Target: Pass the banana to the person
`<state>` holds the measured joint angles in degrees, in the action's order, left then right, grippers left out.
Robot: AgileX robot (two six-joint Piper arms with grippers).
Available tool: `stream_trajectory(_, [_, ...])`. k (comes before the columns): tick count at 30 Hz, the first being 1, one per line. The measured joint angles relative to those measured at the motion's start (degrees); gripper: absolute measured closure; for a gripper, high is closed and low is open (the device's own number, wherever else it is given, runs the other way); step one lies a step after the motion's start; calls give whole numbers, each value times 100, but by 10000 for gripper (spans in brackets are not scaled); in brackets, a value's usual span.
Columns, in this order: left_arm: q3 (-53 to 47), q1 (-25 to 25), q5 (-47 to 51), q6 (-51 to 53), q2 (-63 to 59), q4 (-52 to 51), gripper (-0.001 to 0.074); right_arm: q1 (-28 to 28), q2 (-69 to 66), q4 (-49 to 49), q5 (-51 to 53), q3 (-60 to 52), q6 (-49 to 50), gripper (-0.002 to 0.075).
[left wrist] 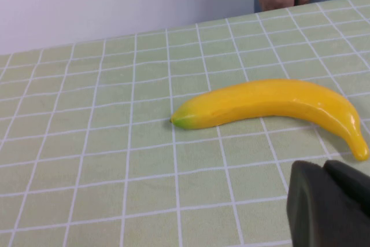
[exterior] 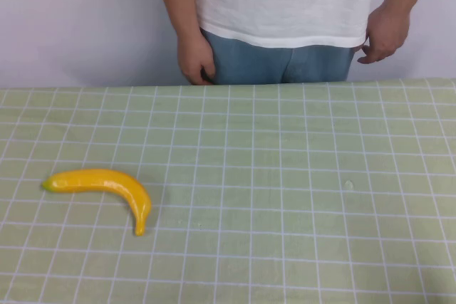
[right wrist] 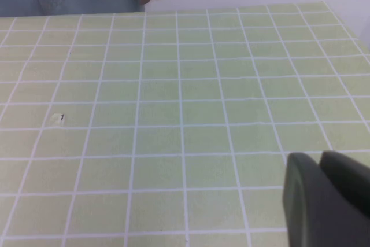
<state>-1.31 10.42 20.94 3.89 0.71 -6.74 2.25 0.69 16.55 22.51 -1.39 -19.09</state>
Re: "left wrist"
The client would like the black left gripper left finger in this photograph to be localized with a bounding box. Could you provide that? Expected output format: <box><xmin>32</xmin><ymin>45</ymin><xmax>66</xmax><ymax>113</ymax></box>
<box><xmin>286</xmin><ymin>160</ymin><xmax>370</xmax><ymax>247</ymax></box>

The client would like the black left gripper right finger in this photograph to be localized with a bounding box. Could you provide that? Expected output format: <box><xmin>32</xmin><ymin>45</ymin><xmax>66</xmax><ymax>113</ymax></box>
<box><xmin>322</xmin><ymin>159</ymin><xmax>370</xmax><ymax>216</ymax></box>

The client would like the yellow plastic banana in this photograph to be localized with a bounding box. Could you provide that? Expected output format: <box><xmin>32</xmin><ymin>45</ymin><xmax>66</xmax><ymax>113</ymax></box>
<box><xmin>170</xmin><ymin>78</ymin><xmax>370</xmax><ymax>162</ymax></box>

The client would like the green checked tablecloth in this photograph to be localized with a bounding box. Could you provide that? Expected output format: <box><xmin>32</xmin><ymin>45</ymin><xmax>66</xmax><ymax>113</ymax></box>
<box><xmin>0</xmin><ymin>0</ymin><xmax>370</xmax><ymax>247</ymax></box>

